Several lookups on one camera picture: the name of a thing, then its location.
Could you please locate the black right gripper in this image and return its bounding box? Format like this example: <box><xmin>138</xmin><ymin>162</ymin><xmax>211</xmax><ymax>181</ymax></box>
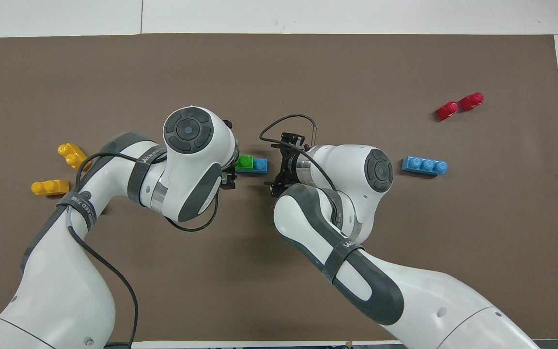
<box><xmin>220</xmin><ymin>120</ymin><xmax>309</xmax><ymax>198</ymax></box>

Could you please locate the blue three-stud block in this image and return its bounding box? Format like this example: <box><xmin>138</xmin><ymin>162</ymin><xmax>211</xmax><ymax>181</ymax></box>
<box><xmin>402</xmin><ymin>156</ymin><xmax>449</xmax><ymax>176</ymax></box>
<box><xmin>235</xmin><ymin>158</ymin><xmax>269</xmax><ymax>174</ymax></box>

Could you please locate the yellow two-stud block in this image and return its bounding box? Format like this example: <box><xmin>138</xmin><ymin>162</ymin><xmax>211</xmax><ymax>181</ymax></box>
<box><xmin>31</xmin><ymin>179</ymin><xmax>70</xmax><ymax>196</ymax></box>
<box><xmin>58</xmin><ymin>143</ymin><xmax>88</xmax><ymax>170</ymax></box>

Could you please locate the red one-stud block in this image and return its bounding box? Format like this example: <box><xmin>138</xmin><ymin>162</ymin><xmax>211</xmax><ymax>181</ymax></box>
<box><xmin>435</xmin><ymin>101</ymin><xmax>460</xmax><ymax>121</ymax></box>
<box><xmin>459</xmin><ymin>92</ymin><xmax>484</xmax><ymax>111</ymax></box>

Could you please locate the brown table mat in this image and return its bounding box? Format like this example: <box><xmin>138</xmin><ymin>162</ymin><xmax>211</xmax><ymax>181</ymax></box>
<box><xmin>0</xmin><ymin>33</ymin><xmax>558</xmax><ymax>342</ymax></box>

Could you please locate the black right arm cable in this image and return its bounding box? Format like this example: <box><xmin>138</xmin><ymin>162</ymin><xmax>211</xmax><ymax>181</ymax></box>
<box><xmin>259</xmin><ymin>114</ymin><xmax>338</xmax><ymax>192</ymax></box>

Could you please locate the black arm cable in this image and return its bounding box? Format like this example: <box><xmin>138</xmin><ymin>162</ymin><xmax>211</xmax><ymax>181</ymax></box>
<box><xmin>259</xmin><ymin>114</ymin><xmax>338</xmax><ymax>192</ymax></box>
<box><xmin>67</xmin><ymin>152</ymin><xmax>219</xmax><ymax>349</ymax></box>

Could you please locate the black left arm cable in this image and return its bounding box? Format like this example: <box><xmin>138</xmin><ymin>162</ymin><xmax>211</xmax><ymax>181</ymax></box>
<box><xmin>67</xmin><ymin>152</ymin><xmax>219</xmax><ymax>349</ymax></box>

